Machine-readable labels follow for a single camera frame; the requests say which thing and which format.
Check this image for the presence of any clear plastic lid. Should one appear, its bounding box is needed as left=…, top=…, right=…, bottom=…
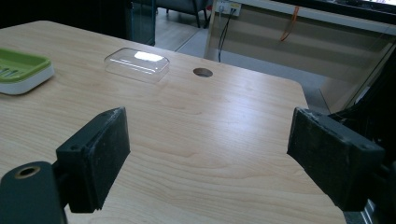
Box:
left=104, top=47, right=171, bottom=84

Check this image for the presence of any dark chair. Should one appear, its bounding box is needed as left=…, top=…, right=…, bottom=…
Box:
left=155, top=0, right=213, bottom=29

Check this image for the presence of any glass cabinet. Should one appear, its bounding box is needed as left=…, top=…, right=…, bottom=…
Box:
left=125, top=0, right=157, bottom=47

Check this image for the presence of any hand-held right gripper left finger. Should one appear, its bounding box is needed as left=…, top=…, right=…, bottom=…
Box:
left=55, top=106, right=132, bottom=214

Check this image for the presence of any beige partition panel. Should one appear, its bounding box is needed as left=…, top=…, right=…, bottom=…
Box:
left=204, top=0, right=396, bottom=114

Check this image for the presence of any white power strip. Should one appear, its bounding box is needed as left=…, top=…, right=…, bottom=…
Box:
left=214, top=0, right=242, bottom=17

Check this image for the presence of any orange strap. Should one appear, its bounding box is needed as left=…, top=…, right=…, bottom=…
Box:
left=279, top=5, right=301, bottom=42

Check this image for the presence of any black cable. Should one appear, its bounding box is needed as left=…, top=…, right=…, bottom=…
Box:
left=218, top=7, right=237, bottom=63

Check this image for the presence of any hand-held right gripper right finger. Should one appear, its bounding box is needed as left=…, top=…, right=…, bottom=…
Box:
left=286, top=106, right=387, bottom=213

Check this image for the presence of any green and white soap dish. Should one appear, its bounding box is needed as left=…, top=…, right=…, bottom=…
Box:
left=0, top=47, right=56, bottom=95

